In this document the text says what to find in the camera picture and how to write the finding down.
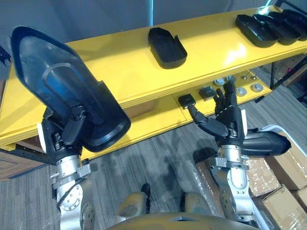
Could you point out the small grey square part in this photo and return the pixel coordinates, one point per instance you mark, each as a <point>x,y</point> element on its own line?
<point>207,93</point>

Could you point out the robot right leg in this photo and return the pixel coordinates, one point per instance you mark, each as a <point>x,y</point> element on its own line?
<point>199,202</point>

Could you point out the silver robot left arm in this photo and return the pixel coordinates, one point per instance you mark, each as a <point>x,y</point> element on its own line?
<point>72,198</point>

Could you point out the robot leg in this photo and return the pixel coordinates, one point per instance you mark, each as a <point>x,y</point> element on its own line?
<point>199,202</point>
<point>130,203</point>

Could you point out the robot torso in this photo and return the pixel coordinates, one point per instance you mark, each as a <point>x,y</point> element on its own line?
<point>168,221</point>

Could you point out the black metal rack frame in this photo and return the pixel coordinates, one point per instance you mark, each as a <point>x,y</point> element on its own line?
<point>287,74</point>

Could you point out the plastic wrapped package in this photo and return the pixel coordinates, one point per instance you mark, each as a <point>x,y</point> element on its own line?
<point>204,182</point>

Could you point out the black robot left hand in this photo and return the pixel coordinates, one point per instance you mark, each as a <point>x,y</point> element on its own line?
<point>54,143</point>

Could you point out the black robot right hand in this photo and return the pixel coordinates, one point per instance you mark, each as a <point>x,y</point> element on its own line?
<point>227,119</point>

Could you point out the small black square part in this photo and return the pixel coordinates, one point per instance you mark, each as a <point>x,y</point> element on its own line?
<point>186,101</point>

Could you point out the white plastic bin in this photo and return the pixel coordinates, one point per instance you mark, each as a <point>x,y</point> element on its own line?
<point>279,127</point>

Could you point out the small metal stud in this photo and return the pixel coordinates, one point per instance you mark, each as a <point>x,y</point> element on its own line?
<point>253,77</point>
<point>244,77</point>

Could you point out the robot left leg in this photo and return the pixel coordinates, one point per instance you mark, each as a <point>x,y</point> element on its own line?
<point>130,203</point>

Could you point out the yellow metal shelf unit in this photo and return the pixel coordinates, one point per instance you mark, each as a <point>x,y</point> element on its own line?
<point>120,72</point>

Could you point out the teal vertical pole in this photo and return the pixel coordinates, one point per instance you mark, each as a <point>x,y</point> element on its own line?
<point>150,12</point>

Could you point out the round metal part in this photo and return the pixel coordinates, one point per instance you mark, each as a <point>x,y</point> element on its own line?
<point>218,82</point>
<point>229,79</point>
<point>256,87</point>
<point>241,90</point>

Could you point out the brown cardboard box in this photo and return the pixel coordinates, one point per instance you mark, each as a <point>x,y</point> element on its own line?
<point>16,165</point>
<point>292,165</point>
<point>261,177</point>
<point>283,210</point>

